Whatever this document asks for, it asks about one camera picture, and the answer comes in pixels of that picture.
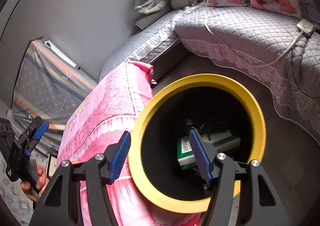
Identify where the cartoon print cloth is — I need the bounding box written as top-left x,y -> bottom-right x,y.
1,154 -> 34,225

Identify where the grey quilted sofa cover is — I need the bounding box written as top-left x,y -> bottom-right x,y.
100,5 -> 319,140

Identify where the person left hand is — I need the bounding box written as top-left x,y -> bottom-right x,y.
20,159 -> 49,203

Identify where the striped grey hanging sheet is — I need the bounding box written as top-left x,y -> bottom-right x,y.
11,39 -> 98,139

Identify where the white power strip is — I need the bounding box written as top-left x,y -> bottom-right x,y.
297,18 -> 315,36

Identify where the green white tissue pack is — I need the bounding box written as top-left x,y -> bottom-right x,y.
177,131 -> 241,170

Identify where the grey pillow under tiger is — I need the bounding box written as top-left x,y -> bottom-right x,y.
135,8 -> 171,30

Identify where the pink floral table cover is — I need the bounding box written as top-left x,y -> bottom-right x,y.
57,61 -> 201,225

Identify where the white power cable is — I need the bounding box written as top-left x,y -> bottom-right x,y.
191,0 -> 304,68

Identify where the yellow rimmed trash bin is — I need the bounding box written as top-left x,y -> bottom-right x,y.
127,73 -> 266,214

